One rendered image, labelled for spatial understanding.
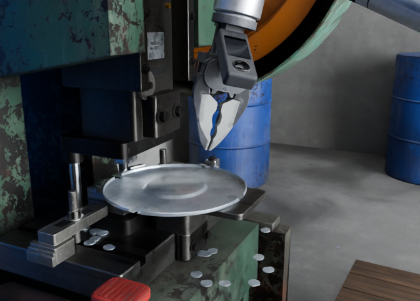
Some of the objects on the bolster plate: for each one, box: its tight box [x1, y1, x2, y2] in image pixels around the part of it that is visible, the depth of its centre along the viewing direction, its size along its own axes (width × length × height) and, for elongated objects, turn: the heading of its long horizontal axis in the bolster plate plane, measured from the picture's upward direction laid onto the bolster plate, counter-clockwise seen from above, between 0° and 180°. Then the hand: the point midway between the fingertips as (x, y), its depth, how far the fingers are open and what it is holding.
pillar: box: [69, 163, 83, 209], centre depth 95 cm, size 2×2×14 cm
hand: (210, 143), depth 75 cm, fingers closed
